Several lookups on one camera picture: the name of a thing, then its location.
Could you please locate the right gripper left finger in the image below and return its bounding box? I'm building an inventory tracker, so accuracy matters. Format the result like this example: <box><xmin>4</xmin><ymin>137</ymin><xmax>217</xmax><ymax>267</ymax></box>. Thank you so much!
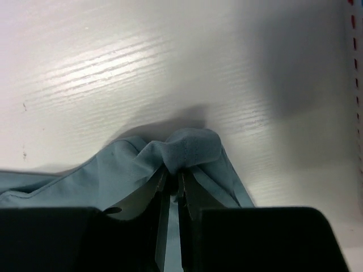
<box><xmin>1</xmin><ymin>169</ymin><xmax>170</xmax><ymax>271</ymax></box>

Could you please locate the grey-blue t shirt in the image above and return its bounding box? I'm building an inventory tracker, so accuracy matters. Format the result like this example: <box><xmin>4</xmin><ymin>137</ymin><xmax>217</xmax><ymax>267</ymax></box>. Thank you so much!
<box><xmin>0</xmin><ymin>127</ymin><xmax>256</xmax><ymax>272</ymax></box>

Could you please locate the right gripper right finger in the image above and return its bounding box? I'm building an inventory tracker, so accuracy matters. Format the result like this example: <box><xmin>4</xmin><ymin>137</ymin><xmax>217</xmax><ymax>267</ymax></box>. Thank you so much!
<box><xmin>178</xmin><ymin>171</ymin><xmax>348</xmax><ymax>272</ymax></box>

